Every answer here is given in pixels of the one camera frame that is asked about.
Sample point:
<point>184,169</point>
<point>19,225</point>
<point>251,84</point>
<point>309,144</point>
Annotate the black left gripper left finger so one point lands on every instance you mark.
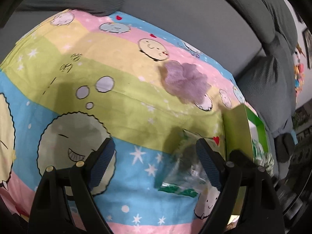
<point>50,212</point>

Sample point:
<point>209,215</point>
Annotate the plush toy pile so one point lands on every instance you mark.
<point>298,69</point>

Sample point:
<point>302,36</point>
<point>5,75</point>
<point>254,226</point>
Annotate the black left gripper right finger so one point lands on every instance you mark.
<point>227,176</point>

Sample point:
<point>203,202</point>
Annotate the black white framed picture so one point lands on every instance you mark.
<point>308,46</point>

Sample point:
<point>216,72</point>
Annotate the colourful cartoon bedsheet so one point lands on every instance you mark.
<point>53,82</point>

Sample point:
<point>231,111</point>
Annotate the grey sofa bed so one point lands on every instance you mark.
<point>228,35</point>

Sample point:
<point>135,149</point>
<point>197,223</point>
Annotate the bagged steel wool scrubber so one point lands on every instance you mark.
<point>262,158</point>
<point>184,173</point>

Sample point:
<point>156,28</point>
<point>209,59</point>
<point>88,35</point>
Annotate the green white box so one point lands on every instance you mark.
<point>243,146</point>

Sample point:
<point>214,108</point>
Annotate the purple fluffy scrubber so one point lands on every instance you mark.
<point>184,81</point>

